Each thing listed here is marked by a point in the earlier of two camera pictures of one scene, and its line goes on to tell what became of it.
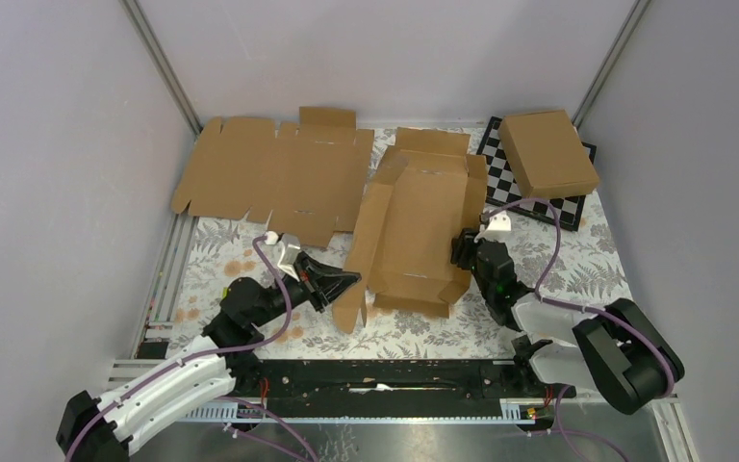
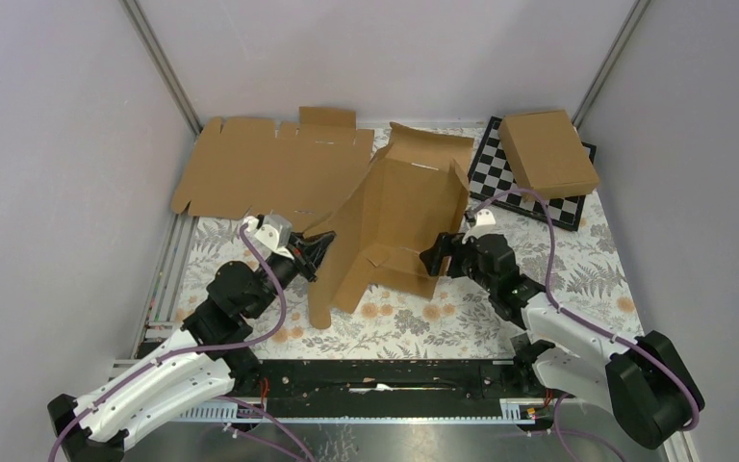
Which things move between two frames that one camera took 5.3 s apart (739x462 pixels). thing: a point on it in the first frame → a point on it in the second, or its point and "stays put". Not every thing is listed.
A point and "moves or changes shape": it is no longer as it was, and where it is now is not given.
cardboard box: (410, 203) moves or changes shape
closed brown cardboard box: (547, 154) stays put
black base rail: (392, 388) stays put
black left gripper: (322, 283) → (307, 253)
